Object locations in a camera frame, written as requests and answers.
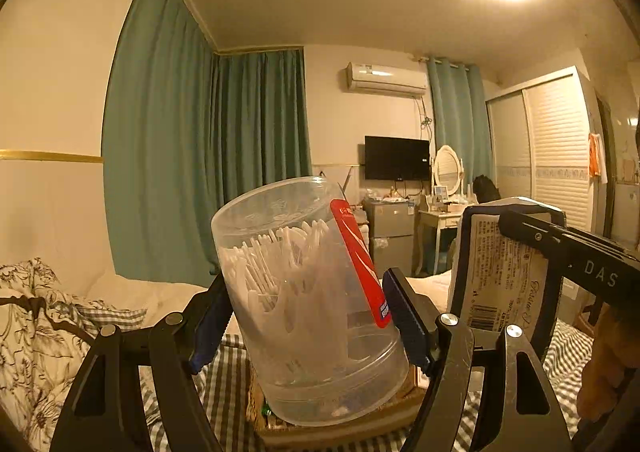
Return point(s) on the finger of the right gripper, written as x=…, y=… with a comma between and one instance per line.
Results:
x=535, y=229

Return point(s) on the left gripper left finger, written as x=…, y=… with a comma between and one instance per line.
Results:
x=104, y=409

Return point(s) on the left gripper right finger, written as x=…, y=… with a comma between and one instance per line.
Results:
x=518, y=408

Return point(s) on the white tissue pack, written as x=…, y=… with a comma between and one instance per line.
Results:
x=496, y=281

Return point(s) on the clear jar of floss picks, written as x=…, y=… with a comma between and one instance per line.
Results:
x=311, y=311

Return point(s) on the person's hand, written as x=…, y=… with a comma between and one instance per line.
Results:
x=615, y=350

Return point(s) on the chair with clothes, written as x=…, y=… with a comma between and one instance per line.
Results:
x=485, y=190

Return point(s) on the floral duvet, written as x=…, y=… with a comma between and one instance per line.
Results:
x=42, y=347

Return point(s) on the white louvred wardrobe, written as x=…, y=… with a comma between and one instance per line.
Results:
x=547, y=144

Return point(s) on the white dressing table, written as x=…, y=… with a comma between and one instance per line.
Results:
x=429, y=227

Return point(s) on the grey checked bed sheet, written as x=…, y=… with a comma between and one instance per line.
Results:
x=224, y=384

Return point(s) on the white oval vanity mirror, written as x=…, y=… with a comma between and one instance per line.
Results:
x=447, y=169

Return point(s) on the green curtain by wardrobe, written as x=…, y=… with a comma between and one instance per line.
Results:
x=461, y=118

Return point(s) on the grey mini fridge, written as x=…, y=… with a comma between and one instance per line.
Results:
x=391, y=226

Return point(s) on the white air conditioner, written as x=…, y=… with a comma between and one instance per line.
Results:
x=370, y=78

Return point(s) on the black wall television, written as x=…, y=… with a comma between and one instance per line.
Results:
x=396, y=159

